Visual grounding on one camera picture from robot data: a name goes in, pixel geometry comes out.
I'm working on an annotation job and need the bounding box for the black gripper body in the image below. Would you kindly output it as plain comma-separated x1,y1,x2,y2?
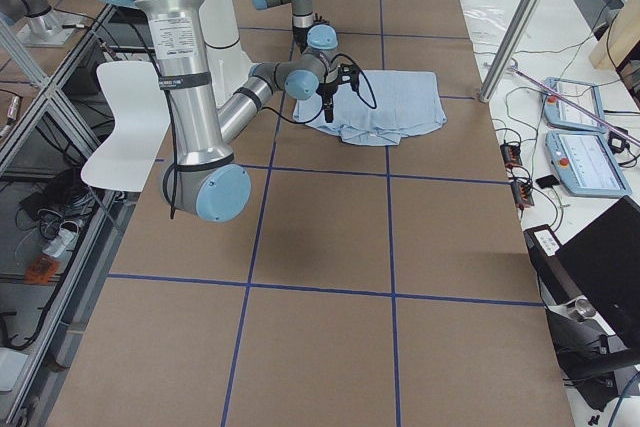
293,26,311,50
318,81,338,103

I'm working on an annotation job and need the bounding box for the light blue striped shirt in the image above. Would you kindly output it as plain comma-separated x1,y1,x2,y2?
293,70,447,146

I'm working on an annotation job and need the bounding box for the second robot arm behind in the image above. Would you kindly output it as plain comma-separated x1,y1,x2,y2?
1,0,85,47

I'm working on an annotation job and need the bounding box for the clear plastic bag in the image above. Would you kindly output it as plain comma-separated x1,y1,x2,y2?
463,6,507,45

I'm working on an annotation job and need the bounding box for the white chair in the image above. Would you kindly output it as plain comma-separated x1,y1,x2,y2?
81,61,169,192

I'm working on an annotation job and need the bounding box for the reacher grabber stick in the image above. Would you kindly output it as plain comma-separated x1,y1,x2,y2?
506,64,640,147

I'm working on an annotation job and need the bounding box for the upper teach pendant tablet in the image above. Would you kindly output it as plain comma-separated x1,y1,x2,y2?
542,77,605,133

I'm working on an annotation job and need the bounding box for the teach pendant tablet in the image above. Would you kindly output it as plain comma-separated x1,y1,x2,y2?
542,77,605,133
545,130,632,198

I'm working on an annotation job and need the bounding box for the lower teach pendant tablet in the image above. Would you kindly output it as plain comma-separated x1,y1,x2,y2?
545,130,632,198

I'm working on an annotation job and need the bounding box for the black laptop computer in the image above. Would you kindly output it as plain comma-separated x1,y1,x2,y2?
524,196,639,347

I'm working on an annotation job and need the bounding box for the orange box on floor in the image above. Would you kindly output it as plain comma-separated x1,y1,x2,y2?
24,256,59,285

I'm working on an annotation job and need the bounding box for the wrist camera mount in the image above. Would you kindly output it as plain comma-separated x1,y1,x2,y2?
313,13,330,26
337,64,361,92

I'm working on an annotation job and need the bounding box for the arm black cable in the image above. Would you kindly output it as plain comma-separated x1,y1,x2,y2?
167,52,379,221

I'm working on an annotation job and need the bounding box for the aluminium frame post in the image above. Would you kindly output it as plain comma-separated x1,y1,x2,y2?
478,0,540,103

